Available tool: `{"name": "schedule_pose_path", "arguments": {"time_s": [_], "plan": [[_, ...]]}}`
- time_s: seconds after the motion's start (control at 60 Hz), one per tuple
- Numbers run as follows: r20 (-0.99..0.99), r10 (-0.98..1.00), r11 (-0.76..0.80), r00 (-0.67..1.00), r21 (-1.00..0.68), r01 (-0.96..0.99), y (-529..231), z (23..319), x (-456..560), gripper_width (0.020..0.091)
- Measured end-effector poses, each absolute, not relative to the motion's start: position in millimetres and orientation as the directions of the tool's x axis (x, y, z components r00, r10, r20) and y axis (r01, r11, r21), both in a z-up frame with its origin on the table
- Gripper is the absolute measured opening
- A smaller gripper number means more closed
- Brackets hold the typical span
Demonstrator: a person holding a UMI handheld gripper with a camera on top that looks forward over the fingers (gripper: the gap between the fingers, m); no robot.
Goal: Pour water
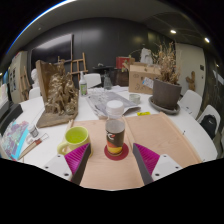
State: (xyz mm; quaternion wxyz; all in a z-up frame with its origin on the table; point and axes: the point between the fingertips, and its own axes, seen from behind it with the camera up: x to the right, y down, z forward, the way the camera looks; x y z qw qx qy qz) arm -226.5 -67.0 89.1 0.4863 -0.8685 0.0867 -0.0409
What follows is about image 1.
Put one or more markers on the spread newspaper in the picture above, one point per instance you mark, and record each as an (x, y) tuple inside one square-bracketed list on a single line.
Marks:
[(113, 98)]

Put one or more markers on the black flat box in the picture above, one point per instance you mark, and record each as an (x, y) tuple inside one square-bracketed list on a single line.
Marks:
[(5, 108), (11, 116)]

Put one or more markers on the small white-lidded jar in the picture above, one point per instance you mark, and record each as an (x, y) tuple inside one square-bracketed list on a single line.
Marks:
[(33, 131)]

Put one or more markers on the black backpack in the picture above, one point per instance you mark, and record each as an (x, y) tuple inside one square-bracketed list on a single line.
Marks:
[(208, 126)]

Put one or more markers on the red box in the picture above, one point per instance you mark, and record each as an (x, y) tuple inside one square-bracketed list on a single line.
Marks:
[(121, 62)]

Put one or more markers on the brown cardboard box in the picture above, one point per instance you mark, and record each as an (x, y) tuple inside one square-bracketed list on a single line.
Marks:
[(141, 78)]

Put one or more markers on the white shelf unit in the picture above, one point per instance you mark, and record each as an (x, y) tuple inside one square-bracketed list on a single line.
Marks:
[(16, 76)]

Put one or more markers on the white chair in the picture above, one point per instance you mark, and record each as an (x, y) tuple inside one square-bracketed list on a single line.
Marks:
[(210, 110), (191, 100), (92, 80), (34, 93)]

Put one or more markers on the wooden easel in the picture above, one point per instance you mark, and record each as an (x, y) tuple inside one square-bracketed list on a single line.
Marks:
[(26, 78), (78, 65)]

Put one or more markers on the lime green mug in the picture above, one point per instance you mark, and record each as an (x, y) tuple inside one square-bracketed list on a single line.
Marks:
[(76, 136)]

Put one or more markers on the clear drink bottle dark label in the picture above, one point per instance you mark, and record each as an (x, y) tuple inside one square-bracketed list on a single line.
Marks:
[(115, 133)]

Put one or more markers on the glass flask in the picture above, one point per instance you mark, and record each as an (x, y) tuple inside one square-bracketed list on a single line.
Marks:
[(107, 84)]

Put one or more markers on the flat round red coaster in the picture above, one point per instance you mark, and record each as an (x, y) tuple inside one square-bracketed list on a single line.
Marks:
[(126, 151)]

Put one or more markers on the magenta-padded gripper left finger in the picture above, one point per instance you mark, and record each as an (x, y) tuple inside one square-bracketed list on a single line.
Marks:
[(75, 160)]

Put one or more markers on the white plaster bust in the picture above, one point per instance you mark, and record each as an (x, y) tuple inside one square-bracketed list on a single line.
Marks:
[(34, 77)]

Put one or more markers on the wooden figure cutout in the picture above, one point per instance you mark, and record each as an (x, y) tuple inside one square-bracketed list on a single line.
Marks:
[(191, 81)]

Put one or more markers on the clear spray bottle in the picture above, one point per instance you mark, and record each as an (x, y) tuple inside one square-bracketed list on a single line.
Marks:
[(83, 88)]

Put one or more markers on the large ceiling light panel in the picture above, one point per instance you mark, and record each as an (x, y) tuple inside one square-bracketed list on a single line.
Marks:
[(40, 14)]

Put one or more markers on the round ceiling spotlight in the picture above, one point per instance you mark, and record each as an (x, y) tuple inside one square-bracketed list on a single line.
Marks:
[(207, 40), (173, 31)]

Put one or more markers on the black wall screen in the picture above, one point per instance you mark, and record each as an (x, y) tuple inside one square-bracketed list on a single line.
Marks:
[(53, 51)]

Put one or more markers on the packaged wooden paintbrush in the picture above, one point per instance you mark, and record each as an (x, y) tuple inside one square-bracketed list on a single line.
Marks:
[(33, 145)]

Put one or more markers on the small yellow tag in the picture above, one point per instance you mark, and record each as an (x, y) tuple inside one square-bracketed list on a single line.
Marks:
[(143, 113)]

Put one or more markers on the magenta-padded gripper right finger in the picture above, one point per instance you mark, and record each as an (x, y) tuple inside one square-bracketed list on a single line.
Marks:
[(148, 160)]

